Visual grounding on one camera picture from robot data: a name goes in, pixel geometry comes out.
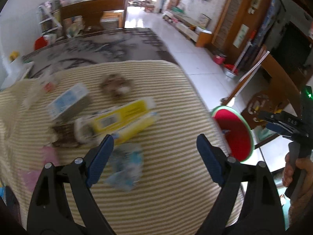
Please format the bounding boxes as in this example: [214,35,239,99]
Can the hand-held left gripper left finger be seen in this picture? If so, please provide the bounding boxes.
[26,134,114,235]

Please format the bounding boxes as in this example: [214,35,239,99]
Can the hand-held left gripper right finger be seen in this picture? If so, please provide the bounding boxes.
[196,134,286,235]

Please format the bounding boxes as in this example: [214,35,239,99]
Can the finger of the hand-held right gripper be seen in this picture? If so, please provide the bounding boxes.
[265,122,293,137]
[259,110,285,123]

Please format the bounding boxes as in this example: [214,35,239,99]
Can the blue plastic wrapper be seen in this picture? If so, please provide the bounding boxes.
[105,143,144,192]

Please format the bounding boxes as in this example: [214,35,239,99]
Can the red bin with green rim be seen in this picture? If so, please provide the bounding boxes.
[212,105,255,162]

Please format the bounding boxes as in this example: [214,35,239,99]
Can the dark brown torn carton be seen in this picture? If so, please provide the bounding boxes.
[52,123,79,148]

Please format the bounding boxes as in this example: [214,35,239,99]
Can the long yellow box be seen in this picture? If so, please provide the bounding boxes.
[74,97,160,144]

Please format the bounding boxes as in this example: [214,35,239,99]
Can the pink floral plastic bag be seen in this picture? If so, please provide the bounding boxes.
[19,146,61,189]

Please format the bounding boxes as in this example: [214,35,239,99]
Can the blue and white carton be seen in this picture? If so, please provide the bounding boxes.
[47,83,90,122]

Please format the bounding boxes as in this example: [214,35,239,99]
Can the brown wrapper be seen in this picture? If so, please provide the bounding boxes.
[100,74,134,99]

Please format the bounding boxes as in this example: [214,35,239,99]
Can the clear wrapper with red label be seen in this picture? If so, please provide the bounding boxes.
[24,73,58,104]

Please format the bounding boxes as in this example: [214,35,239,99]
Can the person's right forearm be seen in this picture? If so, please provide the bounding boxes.
[288,190,313,229]

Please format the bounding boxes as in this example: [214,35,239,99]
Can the person's right hand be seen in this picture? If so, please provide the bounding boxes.
[282,152,313,199]

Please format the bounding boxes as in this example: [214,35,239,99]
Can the carved wooden chair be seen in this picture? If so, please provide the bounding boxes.
[246,45,307,128]

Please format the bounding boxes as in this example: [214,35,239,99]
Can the beaded rod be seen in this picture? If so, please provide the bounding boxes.
[228,51,270,101]

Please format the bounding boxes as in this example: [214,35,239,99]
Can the metal basin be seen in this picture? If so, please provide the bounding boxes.
[223,64,239,78]

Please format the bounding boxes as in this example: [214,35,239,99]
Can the red basin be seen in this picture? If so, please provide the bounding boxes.
[212,53,226,66]

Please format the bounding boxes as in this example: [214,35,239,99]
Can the grey floral patterned mat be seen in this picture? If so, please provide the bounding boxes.
[22,28,181,79]

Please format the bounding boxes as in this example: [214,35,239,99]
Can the white stand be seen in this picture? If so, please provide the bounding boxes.
[0,54,35,91]

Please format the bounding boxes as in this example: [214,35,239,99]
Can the wooden television cabinet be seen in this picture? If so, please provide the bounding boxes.
[162,8,212,47]

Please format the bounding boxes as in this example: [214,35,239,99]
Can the red bag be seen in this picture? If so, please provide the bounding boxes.
[34,36,50,51]

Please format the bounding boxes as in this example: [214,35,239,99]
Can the small wooden chairs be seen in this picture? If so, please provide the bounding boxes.
[144,0,157,12]

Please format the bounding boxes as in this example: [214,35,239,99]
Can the broom with red-white handle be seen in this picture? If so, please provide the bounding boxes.
[234,30,256,72]

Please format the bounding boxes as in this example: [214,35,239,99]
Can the white wire rack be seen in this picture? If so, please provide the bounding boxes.
[37,0,64,36]

